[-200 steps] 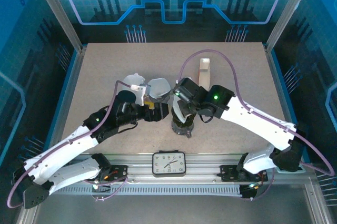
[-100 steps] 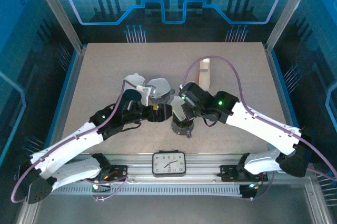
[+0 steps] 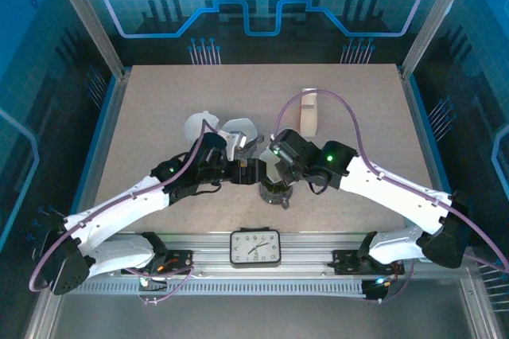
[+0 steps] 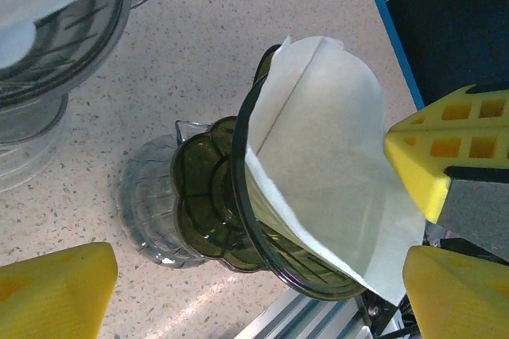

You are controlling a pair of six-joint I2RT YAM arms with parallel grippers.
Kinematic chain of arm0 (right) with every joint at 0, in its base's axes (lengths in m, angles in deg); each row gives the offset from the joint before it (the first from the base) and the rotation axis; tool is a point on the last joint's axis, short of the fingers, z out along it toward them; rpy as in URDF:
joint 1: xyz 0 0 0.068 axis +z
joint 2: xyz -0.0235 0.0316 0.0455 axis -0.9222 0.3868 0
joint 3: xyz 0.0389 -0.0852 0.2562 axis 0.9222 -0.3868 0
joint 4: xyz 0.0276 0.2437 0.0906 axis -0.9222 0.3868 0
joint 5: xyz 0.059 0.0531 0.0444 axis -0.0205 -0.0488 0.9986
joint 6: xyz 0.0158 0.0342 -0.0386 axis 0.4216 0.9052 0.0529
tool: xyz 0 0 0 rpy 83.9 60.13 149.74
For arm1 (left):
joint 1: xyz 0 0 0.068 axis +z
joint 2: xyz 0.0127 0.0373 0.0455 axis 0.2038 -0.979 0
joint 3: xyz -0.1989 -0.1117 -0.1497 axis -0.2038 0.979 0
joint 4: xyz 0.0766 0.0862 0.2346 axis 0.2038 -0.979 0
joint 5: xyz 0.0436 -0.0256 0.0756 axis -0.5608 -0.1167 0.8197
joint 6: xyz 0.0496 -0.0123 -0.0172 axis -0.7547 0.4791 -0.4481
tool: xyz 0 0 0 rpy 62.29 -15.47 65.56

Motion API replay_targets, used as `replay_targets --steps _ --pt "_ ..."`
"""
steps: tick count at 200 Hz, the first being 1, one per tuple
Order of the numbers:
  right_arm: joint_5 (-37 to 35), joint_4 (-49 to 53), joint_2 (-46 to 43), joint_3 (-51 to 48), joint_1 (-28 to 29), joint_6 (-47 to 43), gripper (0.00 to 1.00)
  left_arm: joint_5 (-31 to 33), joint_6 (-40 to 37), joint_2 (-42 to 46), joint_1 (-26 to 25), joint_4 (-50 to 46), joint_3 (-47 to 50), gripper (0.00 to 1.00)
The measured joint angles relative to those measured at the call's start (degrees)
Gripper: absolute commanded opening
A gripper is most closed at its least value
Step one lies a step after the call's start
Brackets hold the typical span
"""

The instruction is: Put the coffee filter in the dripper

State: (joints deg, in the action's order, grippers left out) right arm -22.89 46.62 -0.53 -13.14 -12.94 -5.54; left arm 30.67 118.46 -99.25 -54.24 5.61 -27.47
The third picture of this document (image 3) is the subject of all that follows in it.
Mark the dark olive coffee dripper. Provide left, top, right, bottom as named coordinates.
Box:
left=257, top=177, right=293, bottom=209

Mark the black and white desk clock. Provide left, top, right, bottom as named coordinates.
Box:
left=229, top=229, right=282, bottom=267

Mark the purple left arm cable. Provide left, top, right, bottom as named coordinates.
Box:
left=29, top=119, right=223, bottom=294

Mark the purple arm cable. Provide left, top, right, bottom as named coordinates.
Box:
left=29, top=119, right=223, bottom=294
left=272, top=89, right=509, bottom=275

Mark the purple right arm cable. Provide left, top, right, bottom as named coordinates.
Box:
left=272, top=89, right=509, bottom=275

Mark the aluminium mounting rail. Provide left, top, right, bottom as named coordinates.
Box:
left=119, top=230, right=474, bottom=277

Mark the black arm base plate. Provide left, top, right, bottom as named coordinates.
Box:
left=332, top=249, right=406, bottom=276
left=153, top=249, right=195, bottom=276

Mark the aluminium table edge rail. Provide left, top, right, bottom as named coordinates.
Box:
left=398, top=66, right=470, bottom=247
left=69, top=70, right=134, bottom=232

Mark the slotted grey cable duct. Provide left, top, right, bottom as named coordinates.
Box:
left=81, top=278, right=369, bottom=297

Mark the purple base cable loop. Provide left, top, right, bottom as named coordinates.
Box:
left=365, top=261, right=417, bottom=304
left=126, top=265, right=196, bottom=305

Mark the aluminium frame post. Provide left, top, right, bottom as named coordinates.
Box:
left=43, top=0, right=132, bottom=77
left=399, top=0, right=480, bottom=77

